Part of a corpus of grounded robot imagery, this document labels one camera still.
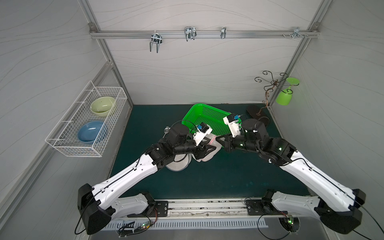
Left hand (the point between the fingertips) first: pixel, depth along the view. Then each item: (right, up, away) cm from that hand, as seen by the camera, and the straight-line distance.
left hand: (213, 145), depth 64 cm
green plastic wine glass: (+50, +25, +30) cm, 63 cm away
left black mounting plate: (-26, -34, +9) cm, 43 cm away
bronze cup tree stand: (+42, +33, +26) cm, 59 cm away
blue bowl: (-55, +6, 0) cm, 55 cm away
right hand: (+1, +3, 0) cm, 3 cm away
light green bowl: (-55, +18, +9) cm, 59 cm away
